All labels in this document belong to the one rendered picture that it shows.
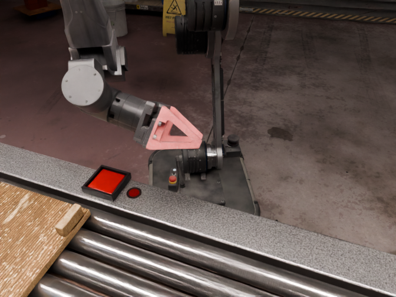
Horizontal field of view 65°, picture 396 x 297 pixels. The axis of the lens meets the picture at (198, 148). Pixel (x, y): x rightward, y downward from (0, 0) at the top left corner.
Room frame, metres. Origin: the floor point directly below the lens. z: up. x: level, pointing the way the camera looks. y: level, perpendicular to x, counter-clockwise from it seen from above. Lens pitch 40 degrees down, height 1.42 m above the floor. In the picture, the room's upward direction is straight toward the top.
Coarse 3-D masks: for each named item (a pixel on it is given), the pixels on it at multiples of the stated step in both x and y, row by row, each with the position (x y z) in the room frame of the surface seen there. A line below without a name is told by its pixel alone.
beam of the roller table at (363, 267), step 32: (0, 160) 0.56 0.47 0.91; (32, 160) 0.56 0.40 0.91; (64, 192) 0.46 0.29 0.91; (160, 192) 0.46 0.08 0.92; (160, 224) 0.38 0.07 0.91; (192, 224) 0.37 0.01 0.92; (224, 224) 0.37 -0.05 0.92; (256, 224) 0.37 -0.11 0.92; (256, 256) 0.31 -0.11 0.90; (288, 256) 0.30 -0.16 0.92; (320, 256) 0.30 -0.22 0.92; (352, 256) 0.30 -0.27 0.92; (384, 256) 0.30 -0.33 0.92; (352, 288) 0.25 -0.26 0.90; (384, 288) 0.25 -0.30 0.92
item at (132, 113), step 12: (120, 96) 0.44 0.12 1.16; (132, 96) 0.45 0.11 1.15; (120, 108) 0.42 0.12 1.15; (132, 108) 0.42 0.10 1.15; (144, 108) 0.40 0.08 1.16; (156, 108) 0.43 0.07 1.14; (108, 120) 0.42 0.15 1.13; (120, 120) 0.42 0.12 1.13; (132, 120) 0.41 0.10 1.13; (144, 120) 0.40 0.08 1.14; (144, 132) 0.38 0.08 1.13
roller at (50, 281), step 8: (40, 280) 0.26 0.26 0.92; (48, 280) 0.26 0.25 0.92; (56, 280) 0.26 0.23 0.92; (64, 280) 0.26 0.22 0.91; (40, 288) 0.25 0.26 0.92; (48, 288) 0.25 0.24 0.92; (56, 288) 0.25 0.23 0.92; (64, 288) 0.25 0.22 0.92; (72, 288) 0.25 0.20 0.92; (80, 288) 0.25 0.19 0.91; (32, 296) 0.24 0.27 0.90; (40, 296) 0.24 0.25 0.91; (48, 296) 0.23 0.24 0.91; (56, 296) 0.23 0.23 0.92; (64, 296) 0.23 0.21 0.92; (72, 296) 0.23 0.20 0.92; (80, 296) 0.23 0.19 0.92; (88, 296) 0.23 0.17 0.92; (96, 296) 0.23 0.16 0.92
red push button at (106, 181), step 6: (102, 174) 0.50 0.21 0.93; (108, 174) 0.50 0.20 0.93; (114, 174) 0.50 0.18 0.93; (120, 174) 0.50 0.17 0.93; (96, 180) 0.48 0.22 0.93; (102, 180) 0.48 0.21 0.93; (108, 180) 0.48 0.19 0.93; (114, 180) 0.48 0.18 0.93; (120, 180) 0.48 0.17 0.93; (90, 186) 0.46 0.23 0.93; (96, 186) 0.46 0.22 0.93; (102, 186) 0.46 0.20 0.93; (108, 186) 0.46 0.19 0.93; (114, 186) 0.46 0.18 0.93; (108, 192) 0.44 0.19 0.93
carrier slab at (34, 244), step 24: (0, 192) 0.44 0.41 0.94; (24, 192) 0.44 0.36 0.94; (0, 216) 0.38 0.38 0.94; (24, 216) 0.38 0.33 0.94; (48, 216) 0.38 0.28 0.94; (0, 240) 0.32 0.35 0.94; (24, 240) 0.32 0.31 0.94; (48, 240) 0.32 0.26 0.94; (0, 264) 0.28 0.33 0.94; (24, 264) 0.28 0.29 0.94; (48, 264) 0.28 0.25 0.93; (0, 288) 0.24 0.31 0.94; (24, 288) 0.24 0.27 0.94
